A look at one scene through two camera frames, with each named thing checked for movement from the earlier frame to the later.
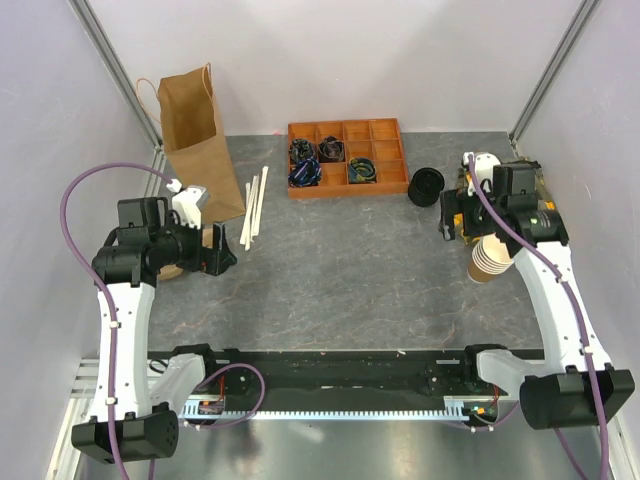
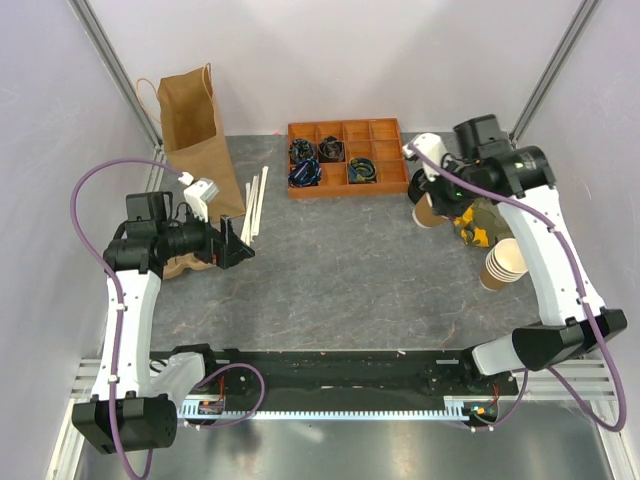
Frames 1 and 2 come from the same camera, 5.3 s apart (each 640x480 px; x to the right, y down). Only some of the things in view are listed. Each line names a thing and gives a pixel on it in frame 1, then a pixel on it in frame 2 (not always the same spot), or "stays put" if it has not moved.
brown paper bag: x=190 y=144 stays put
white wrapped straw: x=252 y=210 stays put
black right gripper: x=454 y=201 → x=440 y=204
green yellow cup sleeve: x=361 y=170 stays put
